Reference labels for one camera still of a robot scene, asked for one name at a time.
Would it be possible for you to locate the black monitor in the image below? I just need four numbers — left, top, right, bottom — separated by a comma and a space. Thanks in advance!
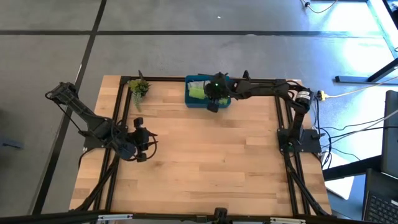
381, 90, 398, 179

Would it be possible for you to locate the green microfiber towel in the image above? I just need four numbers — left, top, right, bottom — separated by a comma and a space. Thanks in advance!
188, 86, 230, 106

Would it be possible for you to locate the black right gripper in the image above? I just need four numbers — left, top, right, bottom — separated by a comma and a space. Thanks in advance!
204, 72, 233, 113

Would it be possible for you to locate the grey waffle microfiber towel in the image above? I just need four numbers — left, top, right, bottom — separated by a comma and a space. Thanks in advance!
187, 80, 213, 90

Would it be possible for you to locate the long black aluminium beam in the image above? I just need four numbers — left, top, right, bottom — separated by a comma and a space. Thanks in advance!
0, 210, 398, 224

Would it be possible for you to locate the teal rectangular basket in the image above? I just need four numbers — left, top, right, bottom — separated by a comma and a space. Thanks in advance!
184, 75, 231, 110

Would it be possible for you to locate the silver metal bracket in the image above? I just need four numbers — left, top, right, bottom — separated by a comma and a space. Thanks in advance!
97, 213, 134, 222
269, 217, 307, 224

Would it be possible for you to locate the small artificial green plant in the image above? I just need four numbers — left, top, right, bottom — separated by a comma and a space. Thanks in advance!
127, 78, 152, 113

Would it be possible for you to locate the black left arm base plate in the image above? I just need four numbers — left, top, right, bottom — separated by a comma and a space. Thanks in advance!
83, 126, 128, 150

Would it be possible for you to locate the grey cable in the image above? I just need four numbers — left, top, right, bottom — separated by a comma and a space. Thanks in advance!
362, 108, 398, 131

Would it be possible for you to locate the yellow floor cable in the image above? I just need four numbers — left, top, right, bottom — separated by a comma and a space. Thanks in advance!
325, 75, 398, 99

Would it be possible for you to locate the black laptop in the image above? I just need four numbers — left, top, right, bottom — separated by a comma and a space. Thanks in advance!
362, 167, 398, 224

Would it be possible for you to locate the black floor cable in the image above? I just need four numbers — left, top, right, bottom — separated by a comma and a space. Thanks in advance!
313, 124, 384, 141

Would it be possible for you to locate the small black device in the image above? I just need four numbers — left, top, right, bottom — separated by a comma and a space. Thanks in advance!
213, 207, 233, 224

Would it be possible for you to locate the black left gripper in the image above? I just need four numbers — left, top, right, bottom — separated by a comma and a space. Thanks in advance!
119, 117, 158, 162

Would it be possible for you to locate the black table leg bar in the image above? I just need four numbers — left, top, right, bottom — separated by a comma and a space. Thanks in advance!
322, 154, 384, 182

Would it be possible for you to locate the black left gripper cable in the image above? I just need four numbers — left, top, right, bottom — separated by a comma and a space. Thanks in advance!
136, 130, 159, 162

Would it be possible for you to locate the light desk top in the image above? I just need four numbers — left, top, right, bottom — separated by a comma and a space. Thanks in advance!
368, 0, 398, 58

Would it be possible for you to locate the black desk leg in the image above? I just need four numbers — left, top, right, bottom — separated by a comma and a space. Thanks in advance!
335, 57, 398, 84

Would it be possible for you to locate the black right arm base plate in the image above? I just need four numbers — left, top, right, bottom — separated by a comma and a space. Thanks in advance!
277, 128, 322, 154

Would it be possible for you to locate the black cable with plug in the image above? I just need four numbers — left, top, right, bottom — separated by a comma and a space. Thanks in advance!
300, 0, 339, 14

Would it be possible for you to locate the black aluminium table frame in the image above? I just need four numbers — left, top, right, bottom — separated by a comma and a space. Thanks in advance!
70, 74, 332, 218

